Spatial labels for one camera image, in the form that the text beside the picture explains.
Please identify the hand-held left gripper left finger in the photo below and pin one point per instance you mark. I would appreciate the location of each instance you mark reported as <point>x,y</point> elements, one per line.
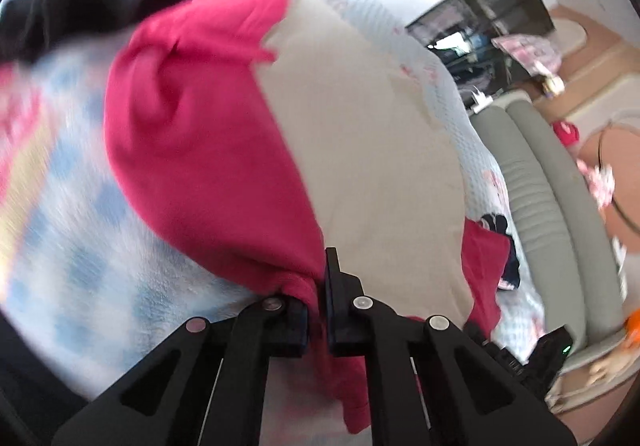
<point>295,331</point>

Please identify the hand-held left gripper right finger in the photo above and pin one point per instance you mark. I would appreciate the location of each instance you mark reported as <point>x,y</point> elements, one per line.
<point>337,306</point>

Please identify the beige garment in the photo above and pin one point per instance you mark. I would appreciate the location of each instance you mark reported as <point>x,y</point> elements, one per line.
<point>375,151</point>

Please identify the red garment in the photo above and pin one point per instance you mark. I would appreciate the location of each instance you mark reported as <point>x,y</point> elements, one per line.
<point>200,151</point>

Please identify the orange object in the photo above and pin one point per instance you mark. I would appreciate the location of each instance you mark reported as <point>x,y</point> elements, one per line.
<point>634,328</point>

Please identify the navy garment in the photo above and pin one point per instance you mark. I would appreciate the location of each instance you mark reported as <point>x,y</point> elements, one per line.
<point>500,226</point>

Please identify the grey ribbed sofa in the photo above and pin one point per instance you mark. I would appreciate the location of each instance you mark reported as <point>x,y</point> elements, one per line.
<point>540,176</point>

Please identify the pink floral cloth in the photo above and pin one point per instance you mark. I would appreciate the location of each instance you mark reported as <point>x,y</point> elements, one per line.
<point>597,183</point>

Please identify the blue checked printed blanket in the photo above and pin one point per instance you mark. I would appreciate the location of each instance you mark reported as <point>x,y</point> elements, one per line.
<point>75,251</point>

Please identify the pink printed cloth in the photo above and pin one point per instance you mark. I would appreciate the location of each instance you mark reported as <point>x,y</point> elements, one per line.
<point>530,51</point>

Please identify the white round mat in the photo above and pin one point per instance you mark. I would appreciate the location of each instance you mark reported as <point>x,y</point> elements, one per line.
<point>570,34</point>

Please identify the black glass cabinet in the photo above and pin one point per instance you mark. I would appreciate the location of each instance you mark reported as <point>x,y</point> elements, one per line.
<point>500,1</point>

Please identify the large black cloth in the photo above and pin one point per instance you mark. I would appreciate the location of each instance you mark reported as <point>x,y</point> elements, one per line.
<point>60,16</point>

